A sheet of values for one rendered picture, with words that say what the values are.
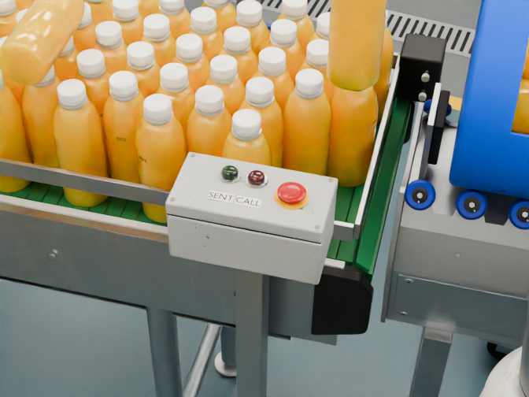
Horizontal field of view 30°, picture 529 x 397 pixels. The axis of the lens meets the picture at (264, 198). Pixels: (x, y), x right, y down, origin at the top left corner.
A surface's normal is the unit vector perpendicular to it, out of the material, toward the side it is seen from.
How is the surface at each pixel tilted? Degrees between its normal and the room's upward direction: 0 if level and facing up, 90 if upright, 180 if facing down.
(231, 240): 90
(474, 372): 0
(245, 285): 90
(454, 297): 110
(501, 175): 104
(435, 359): 90
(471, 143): 82
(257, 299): 90
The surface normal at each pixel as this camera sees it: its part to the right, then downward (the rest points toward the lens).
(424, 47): 0.01, -0.71
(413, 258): -0.22, 0.41
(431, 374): -0.25, 0.69
